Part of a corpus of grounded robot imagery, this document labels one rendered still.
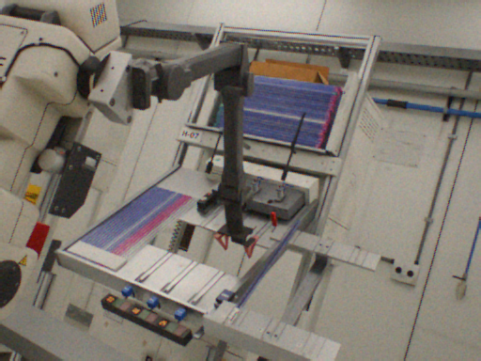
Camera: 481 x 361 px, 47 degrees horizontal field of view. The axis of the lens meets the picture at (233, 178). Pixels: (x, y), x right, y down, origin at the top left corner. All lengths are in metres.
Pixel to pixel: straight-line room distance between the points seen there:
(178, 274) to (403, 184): 2.05
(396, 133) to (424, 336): 1.25
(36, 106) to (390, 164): 2.79
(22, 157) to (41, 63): 0.20
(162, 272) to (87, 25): 0.95
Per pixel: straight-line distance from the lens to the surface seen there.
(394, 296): 3.51
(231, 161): 1.68
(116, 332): 2.29
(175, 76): 1.22
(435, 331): 3.46
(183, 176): 2.42
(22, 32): 1.19
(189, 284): 1.83
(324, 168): 2.14
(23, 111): 1.16
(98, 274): 1.97
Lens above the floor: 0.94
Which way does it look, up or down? 7 degrees up
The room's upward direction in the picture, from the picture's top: 18 degrees clockwise
